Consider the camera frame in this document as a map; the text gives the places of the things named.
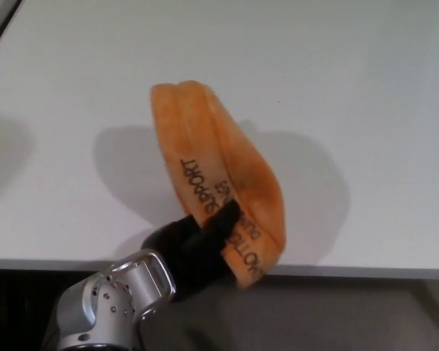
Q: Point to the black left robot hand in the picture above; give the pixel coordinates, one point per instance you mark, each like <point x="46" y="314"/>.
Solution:
<point x="190" y="256"/>

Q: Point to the orange plush plate with print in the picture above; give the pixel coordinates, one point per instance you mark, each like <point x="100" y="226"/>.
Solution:
<point x="205" y="153"/>

